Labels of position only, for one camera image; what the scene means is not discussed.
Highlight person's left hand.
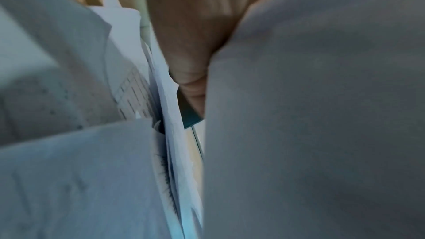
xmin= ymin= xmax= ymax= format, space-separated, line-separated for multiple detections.
xmin=141 ymin=0 xmax=317 ymax=118

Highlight pile of printed papers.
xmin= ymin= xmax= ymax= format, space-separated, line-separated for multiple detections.
xmin=0 ymin=0 xmax=205 ymax=239

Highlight aligned stack of printed sheets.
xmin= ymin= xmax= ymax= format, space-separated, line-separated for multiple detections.
xmin=202 ymin=0 xmax=425 ymax=239

